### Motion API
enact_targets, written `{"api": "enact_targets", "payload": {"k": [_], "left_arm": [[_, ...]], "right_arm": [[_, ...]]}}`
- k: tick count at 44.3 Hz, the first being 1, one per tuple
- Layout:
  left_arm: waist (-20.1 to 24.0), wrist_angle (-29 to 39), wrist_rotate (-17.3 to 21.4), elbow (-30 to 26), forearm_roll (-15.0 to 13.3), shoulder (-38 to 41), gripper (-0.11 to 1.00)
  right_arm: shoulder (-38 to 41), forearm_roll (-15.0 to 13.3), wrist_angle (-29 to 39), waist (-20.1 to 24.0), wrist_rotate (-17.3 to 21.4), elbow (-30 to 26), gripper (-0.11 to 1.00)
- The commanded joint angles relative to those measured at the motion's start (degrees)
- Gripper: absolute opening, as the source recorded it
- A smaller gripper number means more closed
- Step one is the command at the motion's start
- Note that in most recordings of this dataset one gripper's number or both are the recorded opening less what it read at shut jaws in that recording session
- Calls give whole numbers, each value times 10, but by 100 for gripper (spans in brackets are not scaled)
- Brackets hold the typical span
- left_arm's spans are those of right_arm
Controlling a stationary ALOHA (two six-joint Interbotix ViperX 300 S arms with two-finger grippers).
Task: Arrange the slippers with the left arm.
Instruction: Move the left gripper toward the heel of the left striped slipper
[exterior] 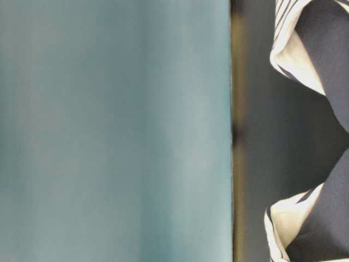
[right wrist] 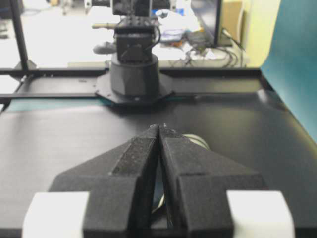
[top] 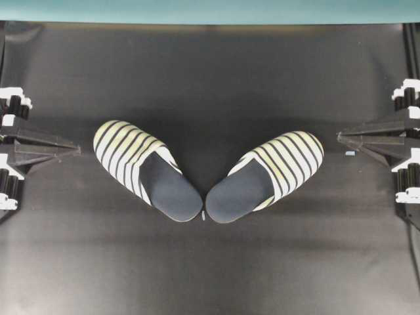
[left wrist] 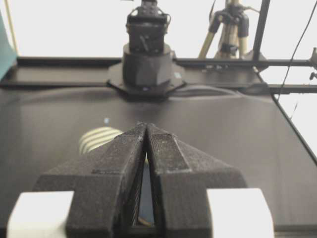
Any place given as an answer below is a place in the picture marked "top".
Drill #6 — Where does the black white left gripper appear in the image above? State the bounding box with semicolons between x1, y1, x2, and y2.
0;85;82;224

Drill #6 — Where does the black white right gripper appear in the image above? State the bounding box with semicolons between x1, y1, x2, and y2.
337;79;419;217

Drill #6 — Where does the striped slipper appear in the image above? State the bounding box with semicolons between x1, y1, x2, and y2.
205;131;324;224
93;120;203;222

